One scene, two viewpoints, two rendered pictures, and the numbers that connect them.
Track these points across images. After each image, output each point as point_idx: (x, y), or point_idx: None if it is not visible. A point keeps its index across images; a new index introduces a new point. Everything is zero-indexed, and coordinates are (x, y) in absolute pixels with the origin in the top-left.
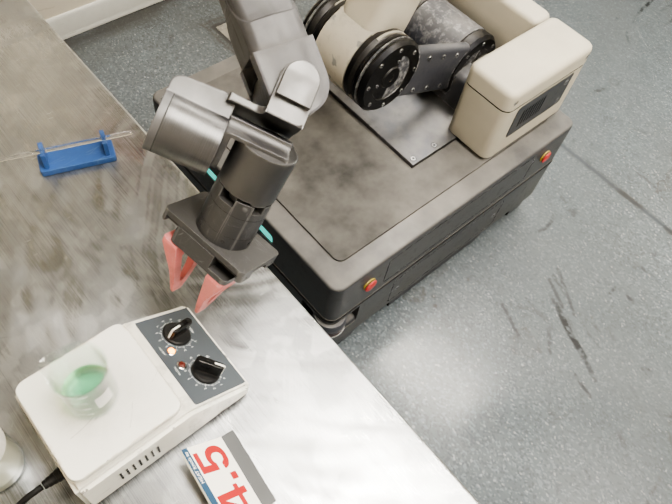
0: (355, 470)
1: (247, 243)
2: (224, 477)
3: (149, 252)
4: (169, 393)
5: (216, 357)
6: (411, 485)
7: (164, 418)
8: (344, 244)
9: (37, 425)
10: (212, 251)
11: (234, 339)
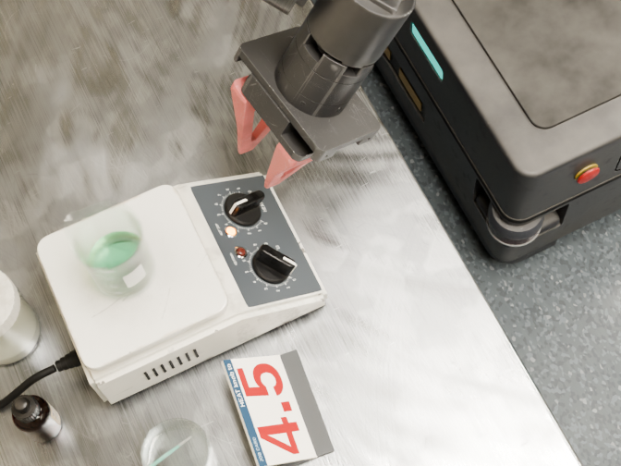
0: (449, 437)
1: (336, 109)
2: (272, 406)
3: (230, 87)
4: (216, 286)
5: (289, 250)
6: None
7: (204, 315)
8: (554, 102)
9: (56, 293)
10: (287, 115)
11: (322, 229)
